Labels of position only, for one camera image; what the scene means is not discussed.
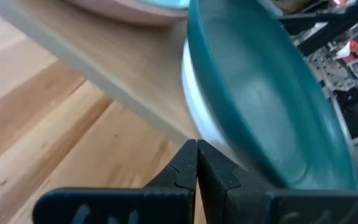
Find teal round plate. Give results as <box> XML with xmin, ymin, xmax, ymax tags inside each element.
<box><xmin>186</xmin><ymin>0</ymin><xmax>358</xmax><ymax>191</ymax></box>

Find white pegboard panel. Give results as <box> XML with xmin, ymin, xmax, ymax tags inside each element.
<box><xmin>292</xmin><ymin>40</ymin><xmax>356</xmax><ymax>93</ymax></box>

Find pink round plate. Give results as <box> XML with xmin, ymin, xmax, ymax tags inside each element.
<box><xmin>63</xmin><ymin>0</ymin><xmax>190</xmax><ymax>27</ymax></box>

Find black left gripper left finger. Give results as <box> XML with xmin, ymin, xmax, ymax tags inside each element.
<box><xmin>32</xmin><ymin>139</ymin><xmax>198</xmax><ymax>224</ymax></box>

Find black metal frame bars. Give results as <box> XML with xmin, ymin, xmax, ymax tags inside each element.
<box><xmin>277</xmin><ymin>0</ymin><xmax>358</xmax><ymax>57</ymax></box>

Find white round plate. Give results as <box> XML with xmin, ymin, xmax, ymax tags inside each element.
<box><xmin>180</xmin><ymin>39</ymin><xmax>250</xmax><ymax>172</ymax></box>

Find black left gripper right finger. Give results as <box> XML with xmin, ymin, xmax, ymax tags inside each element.
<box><xmin>197</xmin><ymin>139</ymin><xmax>358</xmax><ymax>224</ymax></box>

